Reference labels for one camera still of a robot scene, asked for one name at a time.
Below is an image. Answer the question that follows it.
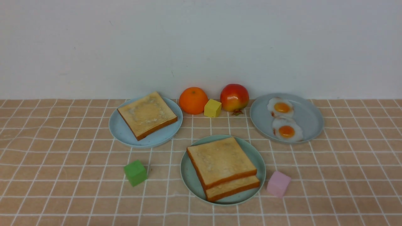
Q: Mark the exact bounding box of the light blue bread plate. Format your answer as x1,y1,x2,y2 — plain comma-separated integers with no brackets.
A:
109,95,183,149

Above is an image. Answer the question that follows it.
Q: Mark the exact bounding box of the light blue egg plate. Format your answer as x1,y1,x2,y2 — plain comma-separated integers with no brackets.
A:
250,93,324,144

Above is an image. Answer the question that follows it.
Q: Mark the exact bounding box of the pink cube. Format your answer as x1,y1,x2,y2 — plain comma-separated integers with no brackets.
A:
266,171,291,198

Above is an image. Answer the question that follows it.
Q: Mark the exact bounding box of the toast slice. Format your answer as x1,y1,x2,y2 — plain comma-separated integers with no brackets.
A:
117,91,178,141
205,175,260,202
187,137,257,190

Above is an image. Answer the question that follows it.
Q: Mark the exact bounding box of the red apple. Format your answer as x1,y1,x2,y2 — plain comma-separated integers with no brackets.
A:
220,83,250,116

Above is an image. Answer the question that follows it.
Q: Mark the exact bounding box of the orange checkered tablecloth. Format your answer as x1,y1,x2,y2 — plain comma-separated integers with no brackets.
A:
0,99,402,226

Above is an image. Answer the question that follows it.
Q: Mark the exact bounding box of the upper fried egg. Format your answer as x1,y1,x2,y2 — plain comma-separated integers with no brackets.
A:
267,96,294,118

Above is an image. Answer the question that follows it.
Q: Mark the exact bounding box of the green cube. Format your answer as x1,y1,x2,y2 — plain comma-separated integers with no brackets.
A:
123,160,148,187

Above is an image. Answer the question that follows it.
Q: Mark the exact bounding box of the fried egg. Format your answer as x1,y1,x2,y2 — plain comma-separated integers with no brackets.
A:
272,116,303,143
267,96,294,118

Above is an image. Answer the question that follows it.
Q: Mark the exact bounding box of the yellow cube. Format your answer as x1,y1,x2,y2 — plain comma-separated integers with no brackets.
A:
204,99,222,118

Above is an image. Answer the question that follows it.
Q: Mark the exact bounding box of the lower fried egg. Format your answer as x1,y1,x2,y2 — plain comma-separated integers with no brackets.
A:
272,116,303,143

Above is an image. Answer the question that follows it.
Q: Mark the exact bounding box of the orange fruit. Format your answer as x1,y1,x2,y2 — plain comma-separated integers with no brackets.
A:
179,87,209,115

